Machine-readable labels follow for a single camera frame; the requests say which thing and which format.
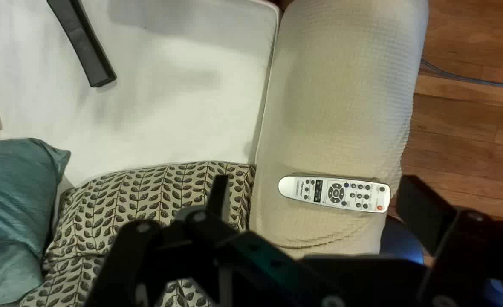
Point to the leaf patterned cushion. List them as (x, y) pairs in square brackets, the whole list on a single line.
[(94, 212)]

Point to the white sofa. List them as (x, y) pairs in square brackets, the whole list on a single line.
[(189, 81)]

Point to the teal cushion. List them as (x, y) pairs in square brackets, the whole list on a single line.
[(29, 176)]

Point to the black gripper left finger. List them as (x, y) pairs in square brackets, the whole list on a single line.
[(215, 205)]

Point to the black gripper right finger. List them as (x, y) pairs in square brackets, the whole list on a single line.
[(424, 212)]

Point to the grey remote control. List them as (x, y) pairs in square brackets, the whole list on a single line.
[(339, 193)]

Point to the beige blanket on armrest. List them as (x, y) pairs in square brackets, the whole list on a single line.
[(337, 103)]

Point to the black remote control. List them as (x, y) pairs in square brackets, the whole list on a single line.
[(77, 28)]

